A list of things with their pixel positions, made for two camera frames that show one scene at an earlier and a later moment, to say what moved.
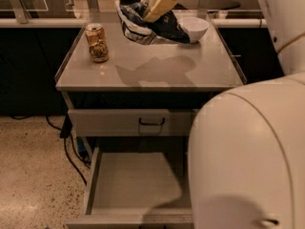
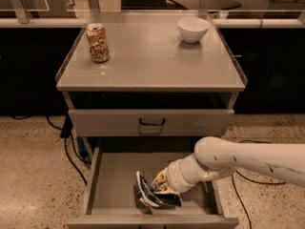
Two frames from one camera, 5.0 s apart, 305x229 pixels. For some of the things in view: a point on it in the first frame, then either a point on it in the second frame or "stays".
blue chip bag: (169, 30) -> (146, 194)
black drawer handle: (158, 123) stays
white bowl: (194, 28) stays
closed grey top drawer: (132, 122) stays
